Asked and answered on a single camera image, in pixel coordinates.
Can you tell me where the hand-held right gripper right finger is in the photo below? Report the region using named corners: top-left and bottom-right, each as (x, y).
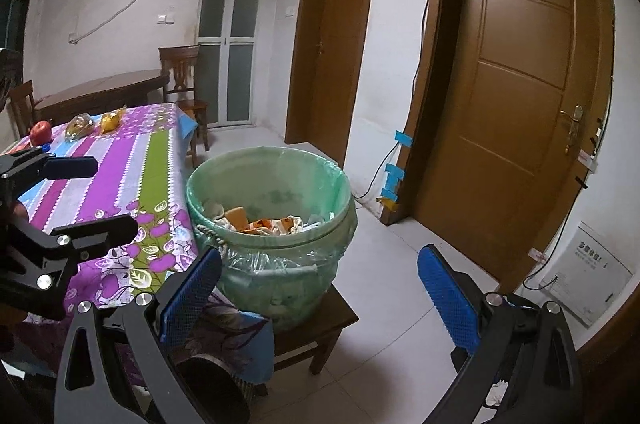
top-left (416, 244), bottom-right (584, 424)

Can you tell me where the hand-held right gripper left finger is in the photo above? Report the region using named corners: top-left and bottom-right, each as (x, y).
top-left (53, 246), bottom-right (252, 424)

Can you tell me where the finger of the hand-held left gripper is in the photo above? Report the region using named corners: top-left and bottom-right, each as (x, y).
top-left (0, 213), bottom-right (139, 321)
top-left (0, 147), bottom-right (99, 193)

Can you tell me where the green lined plastic bin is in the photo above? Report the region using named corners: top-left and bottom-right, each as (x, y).
top-left (185, 145), bottom-right (359, 321)

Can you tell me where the round gold packaged food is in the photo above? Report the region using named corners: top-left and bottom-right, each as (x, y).
top-left (65, 114), bottom-right (96, 143)

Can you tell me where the red apple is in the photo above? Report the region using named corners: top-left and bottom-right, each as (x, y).
top-left (30, 120), bottom-right (54, 148)

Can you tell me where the gold foil wrapper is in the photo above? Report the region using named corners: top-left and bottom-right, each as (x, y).
top-left (100, 105), bottom-right (129, 133)

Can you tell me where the floral striped tablecloth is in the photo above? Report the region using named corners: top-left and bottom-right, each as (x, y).
top-left (0, 103), bottom-right (274, 386)

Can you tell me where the dark wooden round table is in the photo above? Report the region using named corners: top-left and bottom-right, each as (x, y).
top-left (32, 70), bottom-right (171, 125)

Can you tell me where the wooden chair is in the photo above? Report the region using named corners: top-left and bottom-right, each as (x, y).
top-left (7, 80), bottom-right (39, 140)
top-left (158, 45), bottom-right (211, 170)

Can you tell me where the beige sponge block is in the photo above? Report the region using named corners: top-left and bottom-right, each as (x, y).
top-left (224, 205), bottom-right (251, 231)

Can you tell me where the orange crumpled wrapper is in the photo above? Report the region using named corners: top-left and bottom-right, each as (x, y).
top-left (247, 215), bottom-right (297, 236)

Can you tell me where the blue tape patch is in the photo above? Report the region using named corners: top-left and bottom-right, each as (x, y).
top-left (384, 164), bottom-right (405, 200)

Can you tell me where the wooden stool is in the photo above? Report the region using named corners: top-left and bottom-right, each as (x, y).
top-left (259, 286), bottom-right (360, 376)

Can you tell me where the white paper notice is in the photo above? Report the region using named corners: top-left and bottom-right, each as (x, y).
top-left (542, 220), bottom-right (635, 328)

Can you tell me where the dark window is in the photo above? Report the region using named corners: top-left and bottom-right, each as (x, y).
top-left (0, 0), bottom-right (26, 56)

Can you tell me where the glass double door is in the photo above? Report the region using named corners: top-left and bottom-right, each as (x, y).
top-left (192, 0), bottom-right (271, 128)

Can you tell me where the panelled brown wooden door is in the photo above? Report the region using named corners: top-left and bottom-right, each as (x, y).
top-left (404, 0), bottom-right (617, 296)

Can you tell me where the plain brown wooden door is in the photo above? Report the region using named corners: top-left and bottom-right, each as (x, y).
top-left (284, 0), bottom-right (381, 166)

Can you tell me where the brass door handle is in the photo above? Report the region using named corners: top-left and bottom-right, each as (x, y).
top-left (558, 105), bottom-right (585, 155)

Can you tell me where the black wall cable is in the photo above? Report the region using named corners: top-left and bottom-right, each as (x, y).
top-left (352, 0), bottom-right (436, 201)

